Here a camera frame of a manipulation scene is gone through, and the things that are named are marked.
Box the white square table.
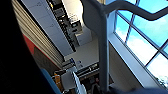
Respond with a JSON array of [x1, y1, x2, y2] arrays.
[[71, 71, 90, 94]]

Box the white chair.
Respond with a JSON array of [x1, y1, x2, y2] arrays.
[[60, 69, 80, 92]]

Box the blue sofa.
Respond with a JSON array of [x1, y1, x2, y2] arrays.
[[41, 67, 63, 94]]

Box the large window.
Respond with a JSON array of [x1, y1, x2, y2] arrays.
[[112, 0, 168, 90]]

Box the white lower kitchen cabinets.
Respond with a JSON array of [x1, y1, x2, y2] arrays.
[[19, 0, 76, 58]]

